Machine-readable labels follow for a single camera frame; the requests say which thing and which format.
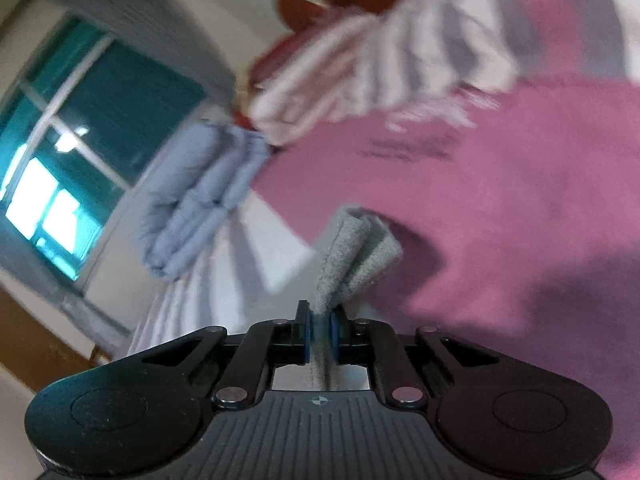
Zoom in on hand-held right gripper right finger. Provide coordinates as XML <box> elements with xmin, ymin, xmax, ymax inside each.
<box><xmin>330</xmin><ymin>307</ymin><xmax>501</xmax><ymax>408</ymax></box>

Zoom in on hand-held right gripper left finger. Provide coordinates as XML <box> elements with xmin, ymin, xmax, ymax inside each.
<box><xmin>142</xmin><ymin>300</ymin><xmax>315</xmax><ymax>411</ymax></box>

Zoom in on grey pants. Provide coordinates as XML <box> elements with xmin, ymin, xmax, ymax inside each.
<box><xmin>311</xmin><ymin>205</ymin><xmax>404</xmax><ymax>391</ymax></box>

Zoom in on folded light blue duvet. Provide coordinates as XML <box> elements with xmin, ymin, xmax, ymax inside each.
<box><xmin>140</xmin><ymin>120</ymin><xmax>273</xmax><ymax>278</ymax></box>

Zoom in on striped bed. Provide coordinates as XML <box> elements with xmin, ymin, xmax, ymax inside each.
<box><xmin>127</xmin><ymin>72</ymin><xmax>640</xmax><ymax>480</ymax></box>

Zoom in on brown wooden door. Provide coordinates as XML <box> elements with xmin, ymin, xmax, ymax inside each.
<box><xmin>0</xmin><ymin>285</ymin><xmax>112</xmax><ymax>392</ymax></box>

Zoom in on sliding glass window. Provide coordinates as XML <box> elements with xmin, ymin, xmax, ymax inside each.
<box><xmin>0</xmin><ymin>15</ymin><xmax>206</xmax><ymax>281</ymax></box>

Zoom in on striped pillow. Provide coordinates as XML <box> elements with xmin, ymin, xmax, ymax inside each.
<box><xmin>250</xmin><ymin>0</ymin><xmax>640</xmax><ymax>143</ymax></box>

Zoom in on grey curtain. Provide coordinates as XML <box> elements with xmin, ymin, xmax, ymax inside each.
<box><xmin>30</xmin><ymin>0</ymin><xmax>237</xmax><ymax>108</ymax></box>

